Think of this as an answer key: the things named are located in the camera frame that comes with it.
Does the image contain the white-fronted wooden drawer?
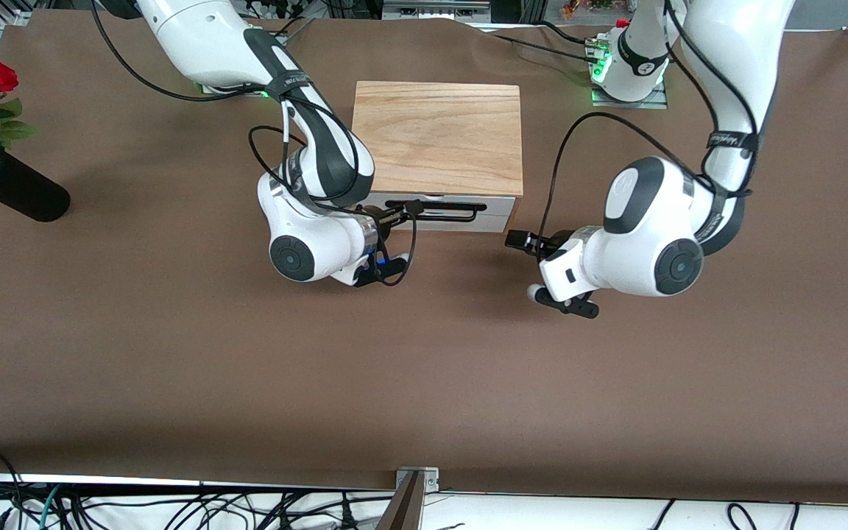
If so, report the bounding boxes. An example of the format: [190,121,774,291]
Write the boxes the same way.
[360,194,517,233]

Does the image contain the black metal drawer handle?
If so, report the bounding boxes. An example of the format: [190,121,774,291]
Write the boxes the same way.
[385,198,487,224]

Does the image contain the wooden drawer cabinet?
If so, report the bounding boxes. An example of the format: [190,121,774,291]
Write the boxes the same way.
[351,81,526,233]

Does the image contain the brown table cover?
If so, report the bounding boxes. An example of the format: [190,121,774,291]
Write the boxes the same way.
[0,9,848,509]

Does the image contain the grey metal background device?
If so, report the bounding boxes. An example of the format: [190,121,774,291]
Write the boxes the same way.
[382,0,492,24]

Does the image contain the orange background flowers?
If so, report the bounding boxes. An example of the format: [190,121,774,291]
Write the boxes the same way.
[559,0,618,21]

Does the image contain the black cylindrical vase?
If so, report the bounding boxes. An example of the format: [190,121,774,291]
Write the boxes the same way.
[0,149,72,223]

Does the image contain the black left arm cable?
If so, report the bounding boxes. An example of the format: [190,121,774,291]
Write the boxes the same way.
[537,0,757,247]

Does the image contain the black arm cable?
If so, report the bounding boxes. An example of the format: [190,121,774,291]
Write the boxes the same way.
[89,0,419,288]
[537,0,757,247]

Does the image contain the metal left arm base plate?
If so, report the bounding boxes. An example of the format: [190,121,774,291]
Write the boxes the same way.
[590,77,668,110]

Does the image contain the long black table cable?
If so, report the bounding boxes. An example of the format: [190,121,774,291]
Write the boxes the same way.
[496,33,601,61]

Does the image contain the short black table cable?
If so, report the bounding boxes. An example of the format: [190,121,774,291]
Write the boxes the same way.
[538,20,601,49]

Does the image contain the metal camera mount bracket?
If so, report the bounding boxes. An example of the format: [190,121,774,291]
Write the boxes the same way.
[396,466,440,493]

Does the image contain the aluminium camera pole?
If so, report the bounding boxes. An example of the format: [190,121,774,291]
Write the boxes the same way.
[374,471,425,530]

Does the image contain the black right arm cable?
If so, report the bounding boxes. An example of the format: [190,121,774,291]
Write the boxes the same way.
[89,0,419,288]

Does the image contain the tangled black cable bundle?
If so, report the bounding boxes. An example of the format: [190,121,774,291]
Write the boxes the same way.
[0,482,395,530]

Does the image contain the teal cable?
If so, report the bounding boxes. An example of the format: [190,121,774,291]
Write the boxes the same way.
[36,484,66,530]

